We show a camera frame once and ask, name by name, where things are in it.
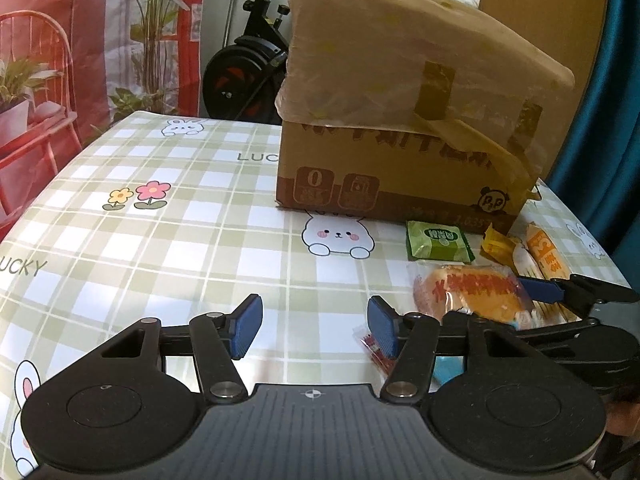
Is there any green plaid tablecloth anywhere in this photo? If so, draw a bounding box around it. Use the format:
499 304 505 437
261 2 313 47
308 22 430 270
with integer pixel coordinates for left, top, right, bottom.
0 109 632 478

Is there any small green snack packet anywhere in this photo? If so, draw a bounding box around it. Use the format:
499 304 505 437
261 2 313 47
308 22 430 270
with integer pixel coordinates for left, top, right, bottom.
407 220 475 263

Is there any bread packet red label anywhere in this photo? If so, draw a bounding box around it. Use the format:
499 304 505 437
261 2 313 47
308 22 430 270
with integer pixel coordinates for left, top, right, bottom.
413 263 538 330

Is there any teal curtain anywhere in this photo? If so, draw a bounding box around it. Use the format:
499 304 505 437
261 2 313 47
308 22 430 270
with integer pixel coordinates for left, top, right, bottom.
547 0 639 271

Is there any black exercise bike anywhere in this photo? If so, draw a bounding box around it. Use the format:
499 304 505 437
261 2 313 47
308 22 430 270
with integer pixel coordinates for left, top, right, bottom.
202 0 291 126

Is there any red snack packet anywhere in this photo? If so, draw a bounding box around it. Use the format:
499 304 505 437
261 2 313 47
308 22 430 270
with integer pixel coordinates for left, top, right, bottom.
352 325 395 378

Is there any red printed backdrop cloth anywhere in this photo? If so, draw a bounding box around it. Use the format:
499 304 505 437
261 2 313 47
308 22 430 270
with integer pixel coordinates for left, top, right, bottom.
1 0 203 231

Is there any yellow snack packet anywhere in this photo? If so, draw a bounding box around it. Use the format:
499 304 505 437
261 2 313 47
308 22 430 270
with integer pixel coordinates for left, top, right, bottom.
480 224 516 268

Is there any orange white snack bar packet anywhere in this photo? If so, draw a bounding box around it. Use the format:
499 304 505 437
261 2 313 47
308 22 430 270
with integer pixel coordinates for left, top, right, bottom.
510 223 579 324

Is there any wooden board panel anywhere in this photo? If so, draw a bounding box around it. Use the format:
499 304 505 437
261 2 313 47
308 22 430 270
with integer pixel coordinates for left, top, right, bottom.
480 0 608 177

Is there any cardboard box with plastic liner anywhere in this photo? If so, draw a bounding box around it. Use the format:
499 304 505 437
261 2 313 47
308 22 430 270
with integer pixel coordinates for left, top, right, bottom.
276 0 575 233

